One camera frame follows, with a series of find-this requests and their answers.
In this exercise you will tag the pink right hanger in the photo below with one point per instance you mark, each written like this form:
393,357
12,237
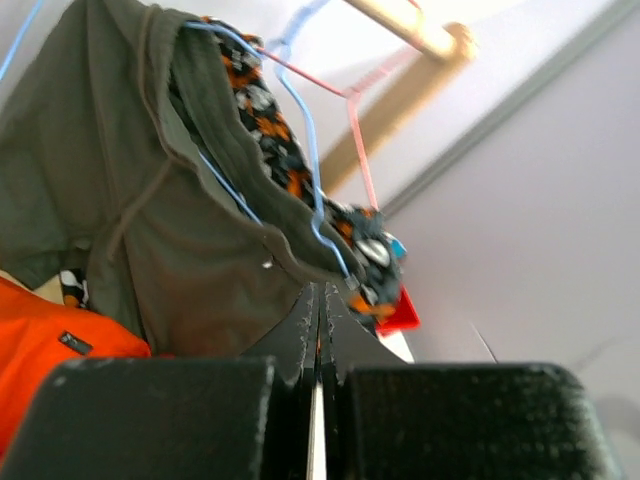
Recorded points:
279,51

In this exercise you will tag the red plastic tray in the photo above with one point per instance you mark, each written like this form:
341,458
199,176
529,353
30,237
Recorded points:
405,317

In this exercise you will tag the olive grey shorts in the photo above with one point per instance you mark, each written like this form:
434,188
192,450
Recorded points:
123,154

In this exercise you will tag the orange black camouflage shorts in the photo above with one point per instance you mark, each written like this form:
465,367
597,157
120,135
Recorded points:
360,227

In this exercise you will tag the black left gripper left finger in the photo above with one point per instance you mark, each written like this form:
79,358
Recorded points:
177,418

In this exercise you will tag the wooden clothes rack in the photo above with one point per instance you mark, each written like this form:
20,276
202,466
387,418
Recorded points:
443,52

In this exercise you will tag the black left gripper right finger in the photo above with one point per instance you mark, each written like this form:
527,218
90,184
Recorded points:
389,419

